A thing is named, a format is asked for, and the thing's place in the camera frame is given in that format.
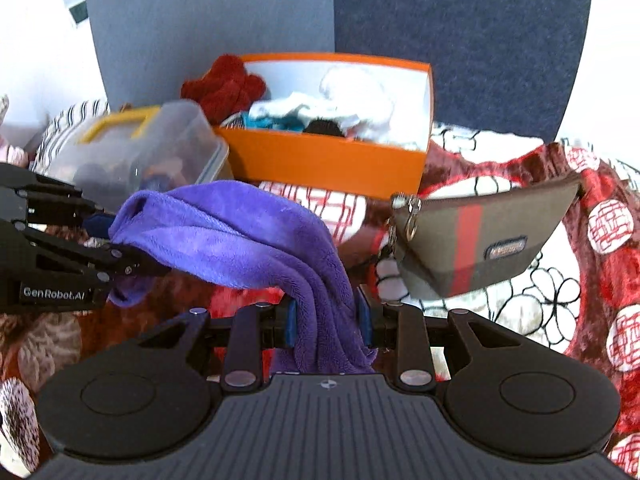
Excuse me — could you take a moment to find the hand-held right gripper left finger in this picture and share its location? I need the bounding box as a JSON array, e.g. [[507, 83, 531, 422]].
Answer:
[[132, 300, 301, 393]]

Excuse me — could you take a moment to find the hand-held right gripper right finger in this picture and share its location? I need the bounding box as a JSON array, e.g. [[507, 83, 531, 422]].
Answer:
[[355, 287, 523, 393]]

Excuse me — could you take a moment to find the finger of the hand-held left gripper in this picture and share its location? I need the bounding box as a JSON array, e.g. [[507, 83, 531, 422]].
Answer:
[[0, 162, 118, 238], [15, 225, 171, 283]]

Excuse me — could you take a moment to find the purple towel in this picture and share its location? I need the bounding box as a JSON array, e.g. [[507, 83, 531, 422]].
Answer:
[[107, 182, 376, 376]]

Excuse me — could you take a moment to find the orange cardboard box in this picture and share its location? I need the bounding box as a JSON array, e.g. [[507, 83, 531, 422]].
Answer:
[[215, 52, 435, 201]]

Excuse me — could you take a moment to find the red knitted cloth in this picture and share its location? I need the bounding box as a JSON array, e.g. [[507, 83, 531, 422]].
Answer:
[[180, 54, 268, 126]]

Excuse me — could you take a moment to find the teal wet wipes pack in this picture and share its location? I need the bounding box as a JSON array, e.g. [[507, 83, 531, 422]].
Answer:
[[240, 112, 301, 133]]

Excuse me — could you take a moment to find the black fluffy hair band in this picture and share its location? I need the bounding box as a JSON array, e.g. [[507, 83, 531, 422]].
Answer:
[[302, 117, 348, 138]]

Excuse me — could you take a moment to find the white fluffy cloth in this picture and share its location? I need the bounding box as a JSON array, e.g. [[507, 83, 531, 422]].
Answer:
[[320, 67, 396, 133]]

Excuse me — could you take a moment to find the clear plastic storage box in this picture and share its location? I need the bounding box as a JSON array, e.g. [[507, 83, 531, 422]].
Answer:
[[47, 100, 236, 201]]

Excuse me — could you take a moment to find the striped checked bed sheet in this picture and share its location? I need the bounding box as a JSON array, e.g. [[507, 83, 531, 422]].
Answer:
[[30, 100, 116, 171]]

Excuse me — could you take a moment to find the brown pouch with red stripe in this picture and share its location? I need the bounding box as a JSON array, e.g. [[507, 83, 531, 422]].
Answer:
[[387, 172, 586, 301]]

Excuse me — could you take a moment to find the red printed blanket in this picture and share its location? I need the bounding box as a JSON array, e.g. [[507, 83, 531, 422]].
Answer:
[[0, 125, 640, 471]]

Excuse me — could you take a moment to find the grey upholstered headboard panel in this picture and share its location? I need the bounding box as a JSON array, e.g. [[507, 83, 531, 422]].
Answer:
[[80, 0, 336, 111]]

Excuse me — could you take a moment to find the dark blue upholstered headboard panel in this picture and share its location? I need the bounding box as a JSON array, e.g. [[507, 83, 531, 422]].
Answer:
[[332, 0, 596, 143]]

